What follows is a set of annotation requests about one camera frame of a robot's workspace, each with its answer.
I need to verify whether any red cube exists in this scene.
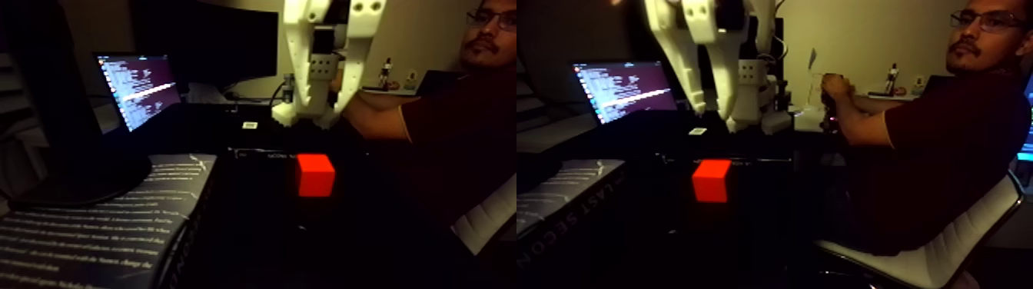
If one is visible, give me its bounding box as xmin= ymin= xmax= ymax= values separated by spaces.
xmin=295 ymin=152 xmax=337 ymax=199

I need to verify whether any dark leader arm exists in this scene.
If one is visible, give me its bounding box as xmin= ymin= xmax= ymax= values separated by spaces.
xmin=819 ymin=95 xmax=845 ymax=132

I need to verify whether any person's left hand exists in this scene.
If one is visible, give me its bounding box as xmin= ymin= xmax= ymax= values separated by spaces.
xmin=821 ymin=74 xmax=853 ymax=110

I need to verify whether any large black monitor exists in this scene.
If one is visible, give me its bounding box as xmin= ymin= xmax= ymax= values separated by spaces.
xmin=133 ymin=0 xmax=280 ymax=88

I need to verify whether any laptop with lit screen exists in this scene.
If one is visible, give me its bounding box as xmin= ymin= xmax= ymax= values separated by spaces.
xmin=95 ymin=52 xmax=183 ymax=133

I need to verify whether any black monitor with stand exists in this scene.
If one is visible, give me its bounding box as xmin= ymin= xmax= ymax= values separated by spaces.
xmin=0 ymin=0 xmax=154 ymax=209

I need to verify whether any dark box with white print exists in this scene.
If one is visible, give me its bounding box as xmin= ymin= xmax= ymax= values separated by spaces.
xmin=0 ymin=153 xmax=219 ymax=289

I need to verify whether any person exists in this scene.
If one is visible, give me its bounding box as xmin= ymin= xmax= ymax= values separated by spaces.
xmin=839 ymin=0 xmax=1033 ymax=257

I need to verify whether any white office chair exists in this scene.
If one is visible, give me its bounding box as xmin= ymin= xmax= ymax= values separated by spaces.
xmin=815 ymin=165 xmax=1026 ymax=289

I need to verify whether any blue lit screen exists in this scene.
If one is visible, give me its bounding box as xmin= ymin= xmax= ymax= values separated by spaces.
xmin=1020 ymin=72 xmax=1033 ymax=162

